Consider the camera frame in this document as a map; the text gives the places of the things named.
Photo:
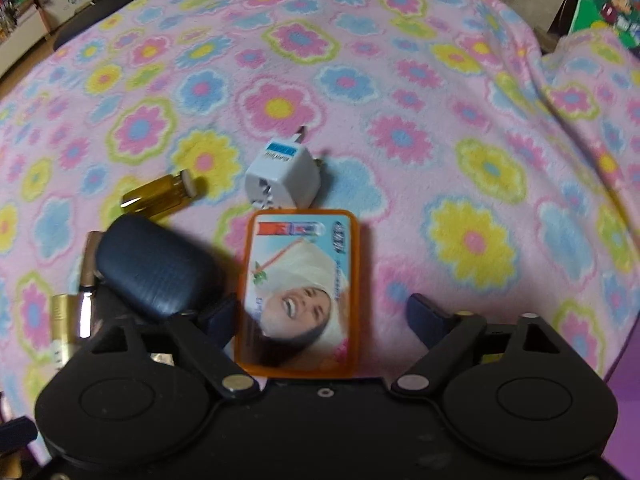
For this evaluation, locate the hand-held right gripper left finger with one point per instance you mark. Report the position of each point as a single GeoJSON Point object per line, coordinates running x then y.
{"type": "Point", "coordinates": [219, 319]}

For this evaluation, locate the dark blue oval case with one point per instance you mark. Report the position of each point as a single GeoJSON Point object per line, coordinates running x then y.
{"type": "Point", "coordinates": [152, 270]}

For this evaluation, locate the gold ribbed tube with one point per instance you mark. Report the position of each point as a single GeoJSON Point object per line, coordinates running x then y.
{"type": "Point", "coordinates": [64, 322]}

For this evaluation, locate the pink floral blanket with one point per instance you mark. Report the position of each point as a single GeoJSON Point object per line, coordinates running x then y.
{"type": "Point", "coordinates": [350, 110]}

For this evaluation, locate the orange framed card packet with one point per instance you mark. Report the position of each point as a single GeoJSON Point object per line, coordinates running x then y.
{"type": "Point", "coordinates": [300, 290]}

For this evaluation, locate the cluttered shelf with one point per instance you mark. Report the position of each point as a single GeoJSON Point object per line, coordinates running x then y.
{"type": "Point", "coordinates": [17, 15]}

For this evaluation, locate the amber glass bottle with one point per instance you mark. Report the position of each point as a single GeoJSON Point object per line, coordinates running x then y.
{"type": "Point", "coordinates": [155, 195]}

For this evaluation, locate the gold tube with black band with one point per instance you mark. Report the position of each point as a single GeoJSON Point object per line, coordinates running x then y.
{"type": "Point", "coordinates": [89, 260]}

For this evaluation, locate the white travel plug adapter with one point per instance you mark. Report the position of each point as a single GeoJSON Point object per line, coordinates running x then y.
{"type": "Point", "coordinates": [282, 177]}

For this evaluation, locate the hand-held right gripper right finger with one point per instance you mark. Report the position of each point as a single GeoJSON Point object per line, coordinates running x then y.
{"type": "Point", "coordinates": [426, 321]}

